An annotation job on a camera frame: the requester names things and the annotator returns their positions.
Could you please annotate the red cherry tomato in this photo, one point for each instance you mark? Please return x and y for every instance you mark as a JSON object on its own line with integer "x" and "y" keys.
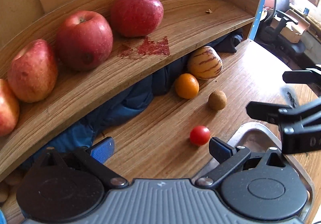
{"x": 199, "y": 136}

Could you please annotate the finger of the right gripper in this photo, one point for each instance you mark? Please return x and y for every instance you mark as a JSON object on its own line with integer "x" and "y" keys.
{"x": 267, "y": 112}
{"x": 307, "y": 76}

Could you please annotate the wooden curved shelf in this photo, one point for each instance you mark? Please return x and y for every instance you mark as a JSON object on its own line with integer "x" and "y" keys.
{"x": 186, "y": 25}

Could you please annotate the steel tray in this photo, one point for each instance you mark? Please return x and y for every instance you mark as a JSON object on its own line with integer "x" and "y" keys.
{"x": 269, "y": 188}

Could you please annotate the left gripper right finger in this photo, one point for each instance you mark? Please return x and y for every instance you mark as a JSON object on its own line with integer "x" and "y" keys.
{"x": 230, "y": 159}

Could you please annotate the rightmost red apple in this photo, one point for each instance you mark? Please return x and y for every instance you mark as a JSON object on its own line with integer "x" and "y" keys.
{"x": 136, "y": 18}

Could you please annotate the black office chair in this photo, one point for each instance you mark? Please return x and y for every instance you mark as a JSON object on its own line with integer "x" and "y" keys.
{"x": 268, "y": 34}

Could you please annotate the leftmost red apple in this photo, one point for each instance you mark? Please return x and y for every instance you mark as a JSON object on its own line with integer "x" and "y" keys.
{"x": 10, "y": 109}

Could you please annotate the striped pepino melon on table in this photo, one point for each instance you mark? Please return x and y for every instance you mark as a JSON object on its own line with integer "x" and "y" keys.
{"x": 204, "y": 63}

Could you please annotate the brown kiwi right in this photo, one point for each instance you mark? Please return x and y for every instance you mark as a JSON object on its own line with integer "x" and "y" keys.
{"x": 15, "y": 177}

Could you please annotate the dark blue jacket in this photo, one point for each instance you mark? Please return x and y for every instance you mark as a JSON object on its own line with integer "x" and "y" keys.
{"x": 116, "y": 111}

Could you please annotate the brown longan fruit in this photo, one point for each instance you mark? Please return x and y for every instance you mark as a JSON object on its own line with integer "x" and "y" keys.
{"x": 217, "y": 100}

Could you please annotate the cardboard box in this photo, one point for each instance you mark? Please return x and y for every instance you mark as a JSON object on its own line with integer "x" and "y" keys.
{"x": 293, "y": 32}

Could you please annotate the brown kiwi left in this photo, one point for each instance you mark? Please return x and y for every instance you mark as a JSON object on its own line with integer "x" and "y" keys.
{"x": 4, "y": 191}

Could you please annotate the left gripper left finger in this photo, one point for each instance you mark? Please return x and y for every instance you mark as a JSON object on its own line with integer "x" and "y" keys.
{"x": 92, "y": 159}

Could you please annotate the orange tangerine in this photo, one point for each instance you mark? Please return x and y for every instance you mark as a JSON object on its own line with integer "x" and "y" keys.
{"x": 186, "y": 86}

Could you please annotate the brown kiwi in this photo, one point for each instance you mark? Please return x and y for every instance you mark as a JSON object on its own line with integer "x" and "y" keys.
{"x": 15, "y": 177}
{"x": 4, "y": 191}

